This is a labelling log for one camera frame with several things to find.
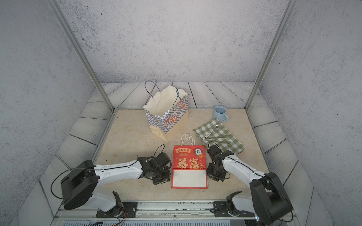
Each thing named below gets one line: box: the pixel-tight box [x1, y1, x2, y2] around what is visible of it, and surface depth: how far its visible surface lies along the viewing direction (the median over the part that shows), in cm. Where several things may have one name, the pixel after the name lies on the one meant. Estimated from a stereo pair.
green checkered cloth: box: [192, 117, 247, 155], surface depth 104 cm
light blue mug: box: [213, 105, 229, 122], surface depth 113 cm
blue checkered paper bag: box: [143, 80, 190, 143], surface depth 98 cm
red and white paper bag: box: [171, 133, 209, 190], surface depth 88 cm
